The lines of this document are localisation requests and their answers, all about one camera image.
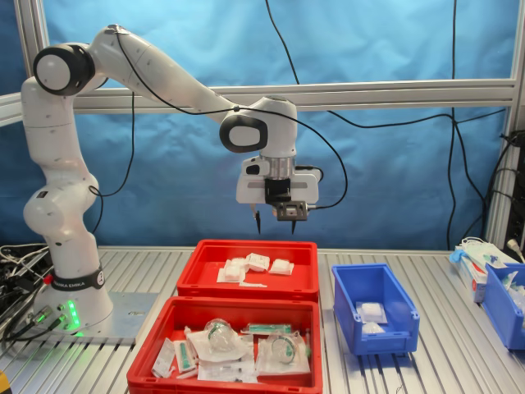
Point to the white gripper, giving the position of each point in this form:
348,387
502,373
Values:
250,189

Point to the clear bubble bandage pack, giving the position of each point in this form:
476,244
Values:
281,267
373,328
237,262
371,312
229,274

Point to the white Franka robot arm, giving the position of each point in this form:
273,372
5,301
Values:
164,70

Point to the red plastic crate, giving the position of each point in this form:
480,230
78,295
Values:
205,262

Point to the green syringe pack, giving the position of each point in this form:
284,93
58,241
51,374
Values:
268,328
182,355

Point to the clear dome mask pack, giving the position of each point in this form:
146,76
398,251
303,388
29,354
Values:
283,349
217,334

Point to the red crate with label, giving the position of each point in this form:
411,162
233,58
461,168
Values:
184,312

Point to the flat white paper pack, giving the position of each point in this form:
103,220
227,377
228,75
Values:
227,371

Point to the blue plastic storage bin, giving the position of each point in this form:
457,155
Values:
385,344
500,312

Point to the printed flat white pack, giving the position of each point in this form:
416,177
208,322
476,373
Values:
162,361

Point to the pile of blue face masks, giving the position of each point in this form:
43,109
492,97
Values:
476,248

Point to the white face mask carton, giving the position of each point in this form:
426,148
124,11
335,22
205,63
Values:
471,283

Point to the blue backdrop curtain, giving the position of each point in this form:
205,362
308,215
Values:
369,41

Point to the white packs in bin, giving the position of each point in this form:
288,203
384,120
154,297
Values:
514,287

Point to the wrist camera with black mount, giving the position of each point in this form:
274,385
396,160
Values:
291,211

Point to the aluminium profile frame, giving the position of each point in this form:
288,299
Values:
369,94

